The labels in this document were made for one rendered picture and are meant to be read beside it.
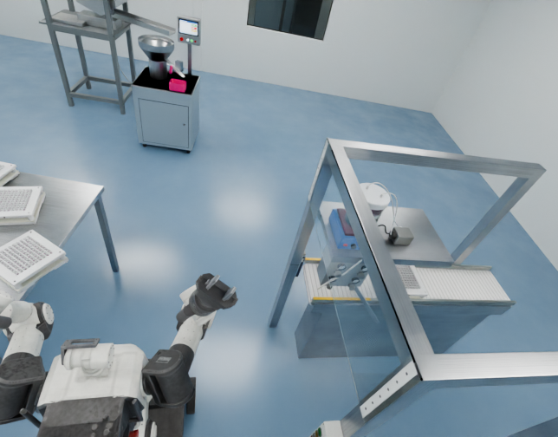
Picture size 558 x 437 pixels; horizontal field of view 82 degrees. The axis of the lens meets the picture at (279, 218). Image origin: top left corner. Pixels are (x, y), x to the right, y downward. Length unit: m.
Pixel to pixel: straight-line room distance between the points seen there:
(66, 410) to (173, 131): 3.30
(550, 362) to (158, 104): 3.71
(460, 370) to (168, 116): 3.62
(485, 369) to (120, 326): 2.28
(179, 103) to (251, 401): 2.96
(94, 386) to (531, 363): 1.17
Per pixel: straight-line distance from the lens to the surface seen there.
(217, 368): 2.48
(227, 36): 6.38
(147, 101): 3.95
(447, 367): 0.91
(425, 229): 1.87
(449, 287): 2.34
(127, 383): 1.15
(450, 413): 2.95
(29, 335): 1.39
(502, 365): 1.00
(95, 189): 2.35
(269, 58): 6.43
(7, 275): 1.92
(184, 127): 3.98
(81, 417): 1.15
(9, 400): 1.26
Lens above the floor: 2.32
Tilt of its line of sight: 43 degrees down
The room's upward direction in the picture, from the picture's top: 14 degrees clockwise
